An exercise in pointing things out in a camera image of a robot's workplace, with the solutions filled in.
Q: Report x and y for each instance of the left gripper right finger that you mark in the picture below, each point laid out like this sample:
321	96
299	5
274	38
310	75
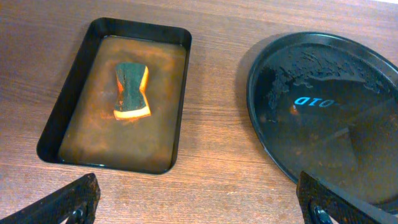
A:
322	202

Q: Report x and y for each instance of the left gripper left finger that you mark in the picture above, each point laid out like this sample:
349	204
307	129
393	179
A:
74	203

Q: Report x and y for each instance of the green orange sponge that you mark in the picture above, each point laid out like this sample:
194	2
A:
131	80

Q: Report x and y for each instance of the rectangular black tray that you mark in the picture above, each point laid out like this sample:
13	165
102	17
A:
82	129

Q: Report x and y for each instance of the round black tray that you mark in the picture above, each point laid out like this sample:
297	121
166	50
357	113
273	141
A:
327	105

